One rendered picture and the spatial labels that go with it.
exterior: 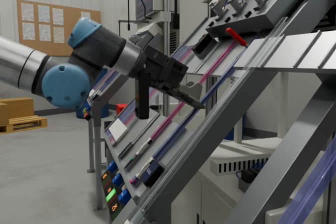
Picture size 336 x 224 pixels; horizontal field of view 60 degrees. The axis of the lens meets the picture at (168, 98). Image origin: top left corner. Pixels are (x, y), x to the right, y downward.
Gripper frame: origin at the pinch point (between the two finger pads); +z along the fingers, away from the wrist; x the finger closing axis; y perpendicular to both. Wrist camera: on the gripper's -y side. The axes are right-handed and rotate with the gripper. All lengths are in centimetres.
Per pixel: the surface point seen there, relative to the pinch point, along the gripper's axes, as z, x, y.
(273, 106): 212, 242, 66
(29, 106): -55, 454, -100
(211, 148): 2.9, -10.0, -7.6
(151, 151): -3.4, 6.6, -16.3
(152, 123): -1.9, 20.8, -10.1
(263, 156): 45, 23, -3
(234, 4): 0.4, 10.2, 32.9
